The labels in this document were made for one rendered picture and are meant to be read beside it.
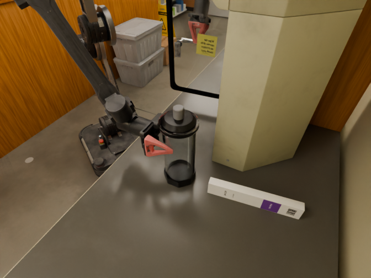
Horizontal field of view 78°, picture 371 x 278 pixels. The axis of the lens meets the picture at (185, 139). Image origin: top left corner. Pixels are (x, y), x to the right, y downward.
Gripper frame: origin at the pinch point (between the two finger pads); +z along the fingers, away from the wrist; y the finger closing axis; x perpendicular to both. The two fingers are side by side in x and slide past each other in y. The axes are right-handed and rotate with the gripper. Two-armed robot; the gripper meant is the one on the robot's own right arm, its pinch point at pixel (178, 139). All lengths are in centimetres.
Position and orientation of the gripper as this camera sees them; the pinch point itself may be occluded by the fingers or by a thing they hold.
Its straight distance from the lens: 64.7
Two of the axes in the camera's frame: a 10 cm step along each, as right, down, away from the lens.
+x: -0.1, 7.3, 6.8
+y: 4.5, -6.1, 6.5
